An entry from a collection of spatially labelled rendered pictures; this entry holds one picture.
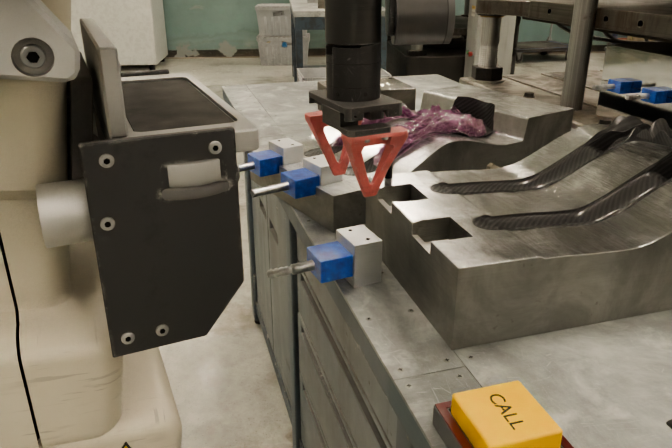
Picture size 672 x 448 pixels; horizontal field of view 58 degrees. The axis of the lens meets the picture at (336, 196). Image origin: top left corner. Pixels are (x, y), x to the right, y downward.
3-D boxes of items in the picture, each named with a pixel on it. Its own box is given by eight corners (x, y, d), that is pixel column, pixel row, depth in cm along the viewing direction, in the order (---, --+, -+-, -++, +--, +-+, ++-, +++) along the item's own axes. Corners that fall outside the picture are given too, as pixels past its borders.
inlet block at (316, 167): (261, 217, 81) (259, 180, 79) (245, 206, 85) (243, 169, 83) (342, 198, 88) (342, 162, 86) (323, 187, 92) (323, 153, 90)
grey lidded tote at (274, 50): (257, 66, 690) (255, 36, 678) (260, 60, 730) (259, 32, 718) (310, 66, 692) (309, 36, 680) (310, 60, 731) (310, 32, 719)
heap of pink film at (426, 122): (386, 171, 90) (388, 119, 87) (322, 142, 104) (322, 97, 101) (506, 143, 103) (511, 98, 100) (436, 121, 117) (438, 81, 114)
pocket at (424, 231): (430, 275, 62) (432, 242, 60) (409, 252, 66) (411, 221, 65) (470, 269, 63) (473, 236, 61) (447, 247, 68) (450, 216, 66)
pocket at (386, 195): (391, 232, 71) (392, 203, 70) (376, 215, 76) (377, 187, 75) (427, 227, 72) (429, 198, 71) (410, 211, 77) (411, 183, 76)
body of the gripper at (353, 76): (359, 101, 70) (359, 35, 68) (404, 120, 62) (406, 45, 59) (307, 107, 68) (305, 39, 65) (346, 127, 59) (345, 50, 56)
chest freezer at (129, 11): (170, 59, 735) (162, -22, 701) (158, 70, 664) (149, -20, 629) (40, 61, 723) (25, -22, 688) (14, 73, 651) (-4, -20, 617)
